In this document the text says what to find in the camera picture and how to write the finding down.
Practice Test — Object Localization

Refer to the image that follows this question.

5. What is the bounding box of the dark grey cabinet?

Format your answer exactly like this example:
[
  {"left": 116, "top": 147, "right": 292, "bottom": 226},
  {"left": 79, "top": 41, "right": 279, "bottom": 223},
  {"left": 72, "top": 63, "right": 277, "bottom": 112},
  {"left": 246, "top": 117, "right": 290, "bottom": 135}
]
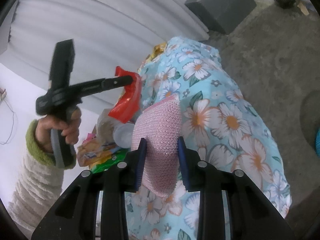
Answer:
[{"left": 184, "top": 0, "right": 257, "bottom": 35}]

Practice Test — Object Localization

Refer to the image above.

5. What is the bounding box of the cardboard scrap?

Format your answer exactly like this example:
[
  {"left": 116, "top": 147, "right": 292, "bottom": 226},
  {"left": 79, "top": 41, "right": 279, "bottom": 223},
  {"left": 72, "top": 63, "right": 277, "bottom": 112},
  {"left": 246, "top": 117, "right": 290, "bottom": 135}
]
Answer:
[{"left": 297, "top": 1, "right": 310, "bottom": 17}]

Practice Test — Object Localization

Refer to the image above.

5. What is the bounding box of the clear plastic bag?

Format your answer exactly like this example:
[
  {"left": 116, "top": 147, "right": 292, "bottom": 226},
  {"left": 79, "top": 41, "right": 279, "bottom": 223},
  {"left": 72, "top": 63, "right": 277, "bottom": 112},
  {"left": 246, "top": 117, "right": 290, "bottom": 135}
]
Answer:
[{"left": 96, "top": 107, "right": 118, "bottom": 143}]

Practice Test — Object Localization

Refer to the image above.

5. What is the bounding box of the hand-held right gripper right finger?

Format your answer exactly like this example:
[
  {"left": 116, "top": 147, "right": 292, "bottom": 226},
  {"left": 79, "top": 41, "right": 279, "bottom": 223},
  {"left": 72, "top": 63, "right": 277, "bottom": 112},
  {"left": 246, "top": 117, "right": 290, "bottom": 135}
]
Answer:
[{"left": 177, "top": 137, "right": 298, "bottom": 240}]

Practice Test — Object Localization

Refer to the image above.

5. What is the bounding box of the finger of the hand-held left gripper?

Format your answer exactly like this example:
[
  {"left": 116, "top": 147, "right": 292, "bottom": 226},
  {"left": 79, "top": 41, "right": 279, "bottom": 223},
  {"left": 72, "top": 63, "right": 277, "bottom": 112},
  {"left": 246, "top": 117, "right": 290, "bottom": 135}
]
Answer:
[{"left": 75, "top": 75, "right": 134, "bottom": 98}]

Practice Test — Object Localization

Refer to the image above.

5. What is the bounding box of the orange yellow snack packet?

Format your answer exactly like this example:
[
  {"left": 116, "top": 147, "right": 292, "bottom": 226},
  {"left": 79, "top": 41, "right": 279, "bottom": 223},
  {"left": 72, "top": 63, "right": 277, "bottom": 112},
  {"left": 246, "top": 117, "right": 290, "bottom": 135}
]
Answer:
[{"left": 77, "top": 140, "right": 118, "bottom": 167}]

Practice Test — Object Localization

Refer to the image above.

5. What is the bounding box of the thin wall cable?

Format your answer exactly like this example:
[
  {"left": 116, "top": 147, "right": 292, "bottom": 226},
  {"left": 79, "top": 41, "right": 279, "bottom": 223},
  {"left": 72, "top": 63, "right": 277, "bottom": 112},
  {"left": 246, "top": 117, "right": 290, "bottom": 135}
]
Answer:
[{"left": 0, "top": 97, "right": 18, "bottom": 145}]

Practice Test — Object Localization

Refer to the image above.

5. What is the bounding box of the blue floral blanket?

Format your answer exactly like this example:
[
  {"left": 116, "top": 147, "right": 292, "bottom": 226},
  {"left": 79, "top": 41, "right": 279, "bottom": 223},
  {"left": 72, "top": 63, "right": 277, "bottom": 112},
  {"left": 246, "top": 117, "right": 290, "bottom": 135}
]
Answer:
[{"left": 124, "top": 37, "right": 292, "bottom": 240}]

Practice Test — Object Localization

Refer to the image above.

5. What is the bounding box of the pink bubble wrap pouch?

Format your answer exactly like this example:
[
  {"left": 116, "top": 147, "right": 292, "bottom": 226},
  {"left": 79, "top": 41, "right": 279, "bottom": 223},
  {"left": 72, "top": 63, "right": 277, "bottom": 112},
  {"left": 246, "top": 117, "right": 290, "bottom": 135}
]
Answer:
[{"left": 131, "top": 94, "right": 184, "bottom": 200}]

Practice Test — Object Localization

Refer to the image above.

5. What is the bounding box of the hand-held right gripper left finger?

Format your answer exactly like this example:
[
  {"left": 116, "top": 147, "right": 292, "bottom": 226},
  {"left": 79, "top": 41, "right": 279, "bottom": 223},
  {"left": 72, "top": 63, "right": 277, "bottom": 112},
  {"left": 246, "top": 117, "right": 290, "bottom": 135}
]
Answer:
[{"left": 31, "top": 138, "right": 147, "bottom": 240}]

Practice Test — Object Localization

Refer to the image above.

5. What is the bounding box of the green snack packet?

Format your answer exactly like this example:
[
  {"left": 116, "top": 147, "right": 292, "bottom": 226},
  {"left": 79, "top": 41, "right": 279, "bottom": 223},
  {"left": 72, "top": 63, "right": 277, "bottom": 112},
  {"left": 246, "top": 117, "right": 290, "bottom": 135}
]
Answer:
[{"left": 90, "top": 150, "right": 129, "bottom": 174}]

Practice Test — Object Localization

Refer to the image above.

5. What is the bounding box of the white strawberry yogurt bottle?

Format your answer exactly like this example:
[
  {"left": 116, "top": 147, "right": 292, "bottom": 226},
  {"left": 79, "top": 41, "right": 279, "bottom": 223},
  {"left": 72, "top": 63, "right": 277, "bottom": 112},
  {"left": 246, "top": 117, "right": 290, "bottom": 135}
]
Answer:
[{"left": 114, "top": 124, "right": 134, "bottom": 148}]

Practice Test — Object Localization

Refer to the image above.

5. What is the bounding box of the white curtain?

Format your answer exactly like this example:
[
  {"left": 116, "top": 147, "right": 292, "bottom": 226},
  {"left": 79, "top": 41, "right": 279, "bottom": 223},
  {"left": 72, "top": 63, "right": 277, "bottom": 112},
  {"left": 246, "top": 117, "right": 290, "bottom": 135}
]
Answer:
[{"left": 7, "top": 0, "right": 210, "bottom": 70}]

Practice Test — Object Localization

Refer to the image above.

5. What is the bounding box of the red snack wrapper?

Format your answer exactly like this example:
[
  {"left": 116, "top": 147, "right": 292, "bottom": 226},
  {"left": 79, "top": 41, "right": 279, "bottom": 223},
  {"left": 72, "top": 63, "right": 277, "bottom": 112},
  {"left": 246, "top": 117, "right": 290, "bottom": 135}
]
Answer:
[{"left": 108, "top": 66, "right": 143, "bottom": 123}]

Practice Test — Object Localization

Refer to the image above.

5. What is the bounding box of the person's left forearm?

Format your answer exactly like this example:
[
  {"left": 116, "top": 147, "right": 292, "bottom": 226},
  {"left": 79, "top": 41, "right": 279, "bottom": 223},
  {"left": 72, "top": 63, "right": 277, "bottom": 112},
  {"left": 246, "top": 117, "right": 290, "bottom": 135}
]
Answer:
[{"left": 7, "top": 120, "right": 66, "bottom": 233}]

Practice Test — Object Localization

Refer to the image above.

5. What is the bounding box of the person's left hand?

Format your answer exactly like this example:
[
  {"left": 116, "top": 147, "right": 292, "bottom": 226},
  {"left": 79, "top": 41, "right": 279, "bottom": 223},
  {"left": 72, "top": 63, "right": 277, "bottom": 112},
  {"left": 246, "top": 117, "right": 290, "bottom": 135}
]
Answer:
[{"left": 34, "top": 109, "right": 82, "bottom": 153}]

